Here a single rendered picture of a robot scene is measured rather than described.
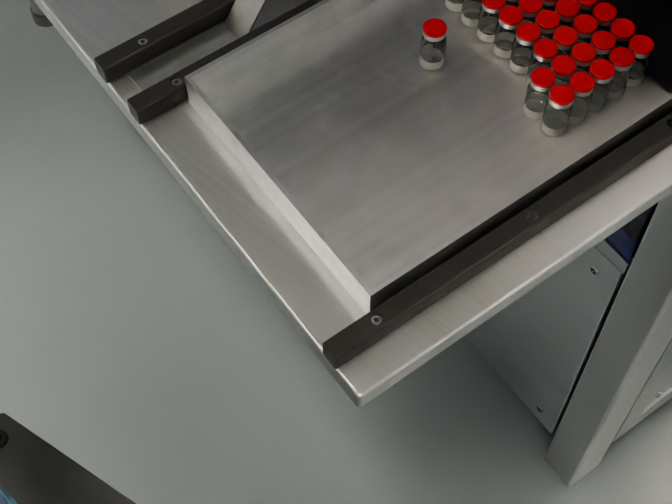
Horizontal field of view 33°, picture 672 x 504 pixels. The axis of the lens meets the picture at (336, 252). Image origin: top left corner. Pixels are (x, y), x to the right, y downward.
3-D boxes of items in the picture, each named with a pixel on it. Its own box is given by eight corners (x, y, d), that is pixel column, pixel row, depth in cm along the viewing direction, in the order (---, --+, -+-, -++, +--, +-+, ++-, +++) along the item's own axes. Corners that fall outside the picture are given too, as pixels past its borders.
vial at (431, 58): (433, 48, 101) (436, 15, 97) (448, 63, 100) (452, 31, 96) (413, 59, 100) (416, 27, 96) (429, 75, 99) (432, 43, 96)
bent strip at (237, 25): (261, 5, 104) (257, -42, 99) (280, 25, 102) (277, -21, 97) (129, 77, 100) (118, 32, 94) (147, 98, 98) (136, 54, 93)
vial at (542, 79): (536, 96, 98) (544, 61, 94) (553, 112, 97) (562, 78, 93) (517, 108, 97) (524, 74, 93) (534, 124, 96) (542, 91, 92)
